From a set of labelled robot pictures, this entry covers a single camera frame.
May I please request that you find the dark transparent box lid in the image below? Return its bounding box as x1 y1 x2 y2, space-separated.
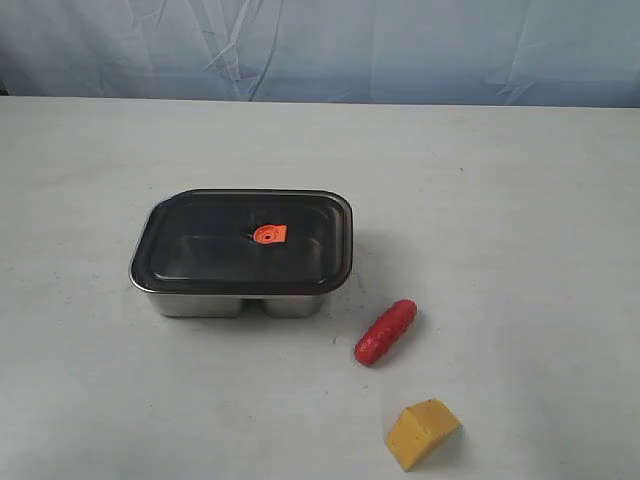
131 188 355 295

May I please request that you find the red toy sausage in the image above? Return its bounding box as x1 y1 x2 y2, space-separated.
354 299 417 366

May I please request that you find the yellow toy cheese wedge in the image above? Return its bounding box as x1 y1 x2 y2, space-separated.
385 399 461 472

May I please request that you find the stainless steel lunch box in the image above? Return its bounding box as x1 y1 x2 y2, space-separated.
129 188 355 320

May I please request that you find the blue backdrop cloth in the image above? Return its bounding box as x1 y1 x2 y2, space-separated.
1 1 639 107

